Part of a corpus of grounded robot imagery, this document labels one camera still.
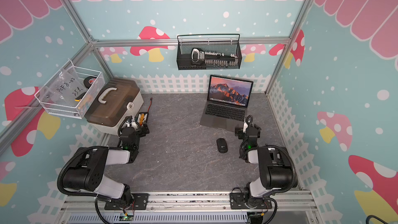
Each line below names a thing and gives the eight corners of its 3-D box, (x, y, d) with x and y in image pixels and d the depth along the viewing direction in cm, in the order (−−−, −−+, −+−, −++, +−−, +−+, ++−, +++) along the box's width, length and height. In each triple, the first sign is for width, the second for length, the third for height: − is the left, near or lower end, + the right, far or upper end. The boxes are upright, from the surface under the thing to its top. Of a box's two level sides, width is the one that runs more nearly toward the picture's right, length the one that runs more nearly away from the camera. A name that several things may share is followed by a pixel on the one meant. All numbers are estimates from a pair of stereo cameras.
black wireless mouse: (217, 153, 92) (217, 150, 90) (216, 140, 97) (217, 138, 95) (227, 153, 92) (227, 150, 90) (226, 140, 97) (226, 138, 95)
